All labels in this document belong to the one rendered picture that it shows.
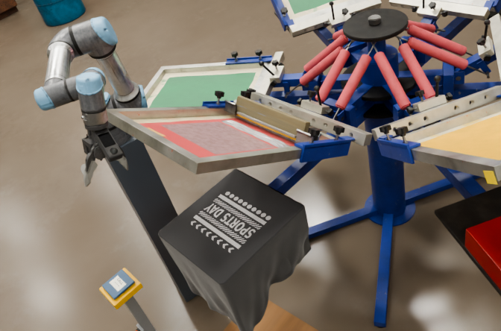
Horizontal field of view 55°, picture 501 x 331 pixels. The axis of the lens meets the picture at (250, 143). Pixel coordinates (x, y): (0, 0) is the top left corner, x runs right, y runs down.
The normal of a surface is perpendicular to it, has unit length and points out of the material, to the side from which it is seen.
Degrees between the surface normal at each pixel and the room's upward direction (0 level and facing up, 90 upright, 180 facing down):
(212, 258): 0
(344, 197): 0
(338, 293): 0
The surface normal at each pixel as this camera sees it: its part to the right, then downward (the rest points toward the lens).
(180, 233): -0.23, -0.76
